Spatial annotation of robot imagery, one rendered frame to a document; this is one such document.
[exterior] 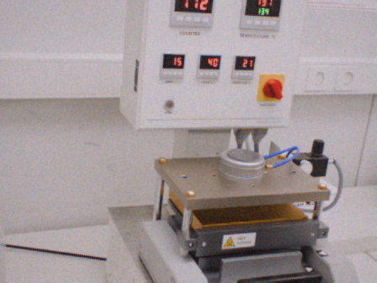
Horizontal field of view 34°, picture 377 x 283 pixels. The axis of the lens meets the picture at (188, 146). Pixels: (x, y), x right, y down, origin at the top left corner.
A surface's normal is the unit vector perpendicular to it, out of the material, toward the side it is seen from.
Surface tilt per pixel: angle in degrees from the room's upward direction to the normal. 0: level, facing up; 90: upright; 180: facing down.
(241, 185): 0
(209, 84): 90
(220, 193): 0
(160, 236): 0
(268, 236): 90
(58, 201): 90
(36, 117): 90
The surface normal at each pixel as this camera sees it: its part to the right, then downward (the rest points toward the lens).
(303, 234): 0.34, 0.34
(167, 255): 0.10, -0.94
